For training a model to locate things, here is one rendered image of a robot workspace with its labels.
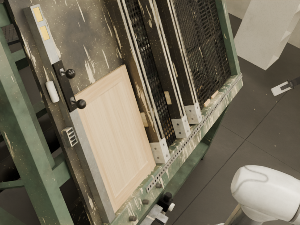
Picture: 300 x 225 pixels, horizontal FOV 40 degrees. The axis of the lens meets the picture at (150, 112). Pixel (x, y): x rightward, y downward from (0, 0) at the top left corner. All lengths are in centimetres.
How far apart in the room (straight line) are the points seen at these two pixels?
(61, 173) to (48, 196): 18
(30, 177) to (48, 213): 16
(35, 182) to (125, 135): 58
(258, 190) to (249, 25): 466
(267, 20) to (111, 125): 410
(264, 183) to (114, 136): 84
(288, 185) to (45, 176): 82
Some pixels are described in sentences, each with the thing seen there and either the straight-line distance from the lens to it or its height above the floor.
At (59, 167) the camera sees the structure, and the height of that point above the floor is 113.
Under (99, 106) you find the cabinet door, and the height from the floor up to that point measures 127.
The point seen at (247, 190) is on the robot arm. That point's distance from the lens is 129.
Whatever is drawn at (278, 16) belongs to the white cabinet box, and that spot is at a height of 73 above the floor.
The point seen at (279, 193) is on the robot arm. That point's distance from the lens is 129.
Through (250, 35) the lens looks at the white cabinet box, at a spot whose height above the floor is 34.
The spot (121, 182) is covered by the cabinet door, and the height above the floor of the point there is 96.
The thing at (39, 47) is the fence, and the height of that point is 154.
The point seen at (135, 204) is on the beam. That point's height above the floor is 88.
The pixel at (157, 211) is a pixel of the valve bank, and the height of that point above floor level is 74.
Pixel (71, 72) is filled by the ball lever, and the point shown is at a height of 154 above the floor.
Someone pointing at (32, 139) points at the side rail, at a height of 134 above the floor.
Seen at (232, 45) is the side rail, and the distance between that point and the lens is 330.
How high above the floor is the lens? 234
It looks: 35 degrees down
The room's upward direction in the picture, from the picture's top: 19 degrees clockwise
